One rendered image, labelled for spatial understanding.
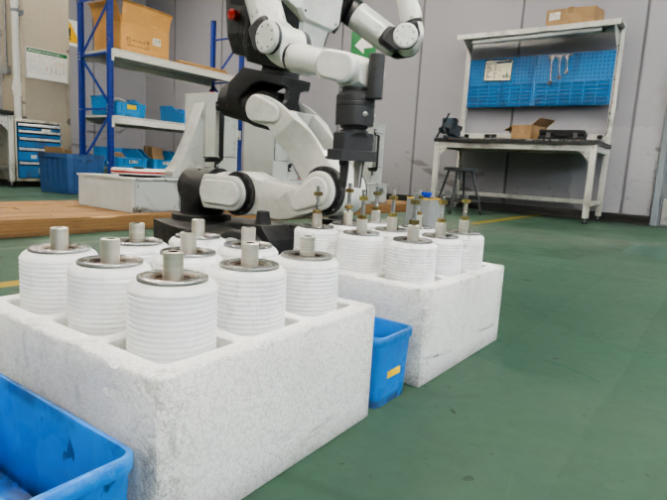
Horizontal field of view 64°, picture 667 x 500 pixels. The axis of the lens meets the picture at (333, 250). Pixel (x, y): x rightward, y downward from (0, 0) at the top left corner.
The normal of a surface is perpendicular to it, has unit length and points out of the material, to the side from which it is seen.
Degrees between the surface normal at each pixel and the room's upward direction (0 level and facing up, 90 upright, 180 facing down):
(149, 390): 90
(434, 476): 0
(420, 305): 90
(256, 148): 90
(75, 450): 88
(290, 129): 111
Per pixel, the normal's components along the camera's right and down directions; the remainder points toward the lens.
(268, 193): -0.59, 0.09
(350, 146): 0.50, 0.16
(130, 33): 0.81, 0.11
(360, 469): 0.06, -0.99
